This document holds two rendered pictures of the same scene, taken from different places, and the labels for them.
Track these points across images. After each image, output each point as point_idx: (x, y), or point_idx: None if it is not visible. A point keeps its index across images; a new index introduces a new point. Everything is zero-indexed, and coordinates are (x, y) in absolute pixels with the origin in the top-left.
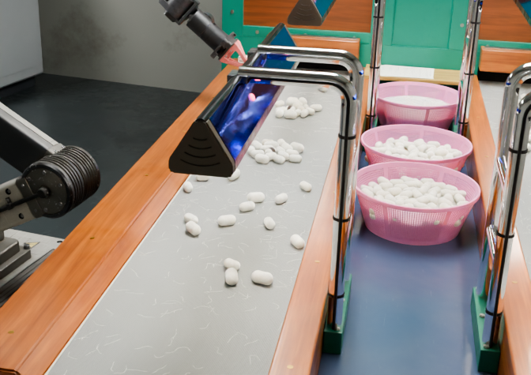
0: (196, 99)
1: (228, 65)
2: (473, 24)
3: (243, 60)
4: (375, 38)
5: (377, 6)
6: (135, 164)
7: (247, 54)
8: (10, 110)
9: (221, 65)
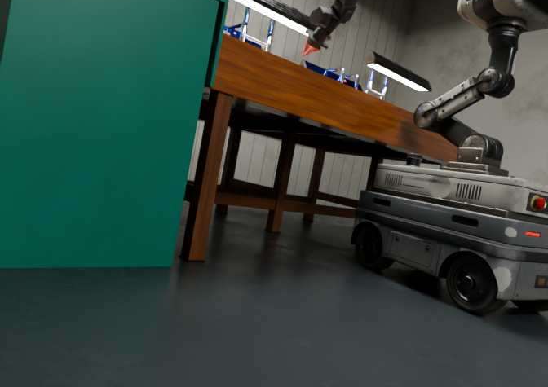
0: (324, 76)
1: (241, 41)
2: (245, 39)
3: (307, 50)
4: (271, 42)
5: (273, 27)
6: (399, 107)
7: (398, 64)
8: (460, 84)
9: (222, 37)
